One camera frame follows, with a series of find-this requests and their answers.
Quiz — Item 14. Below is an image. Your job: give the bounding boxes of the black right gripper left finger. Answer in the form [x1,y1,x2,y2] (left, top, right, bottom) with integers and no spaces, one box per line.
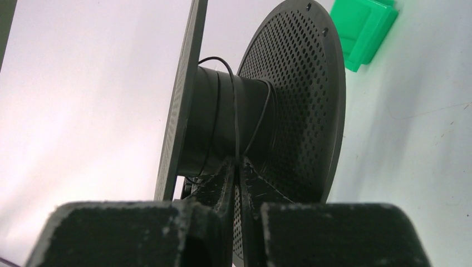
[26,157,235,266]

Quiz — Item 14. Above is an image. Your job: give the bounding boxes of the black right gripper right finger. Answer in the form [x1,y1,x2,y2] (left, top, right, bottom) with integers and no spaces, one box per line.
[239,158,431,266]

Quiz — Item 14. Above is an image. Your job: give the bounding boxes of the thin black wire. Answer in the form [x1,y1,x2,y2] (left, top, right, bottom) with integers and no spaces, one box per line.
[183,56,274,185]

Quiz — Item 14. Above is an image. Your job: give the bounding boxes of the dark grey cable spool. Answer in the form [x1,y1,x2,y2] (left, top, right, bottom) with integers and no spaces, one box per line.
[155,1,346,262]

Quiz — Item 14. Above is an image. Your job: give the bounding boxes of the green plastic bin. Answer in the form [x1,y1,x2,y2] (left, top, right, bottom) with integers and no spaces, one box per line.
[330,0,399,72]

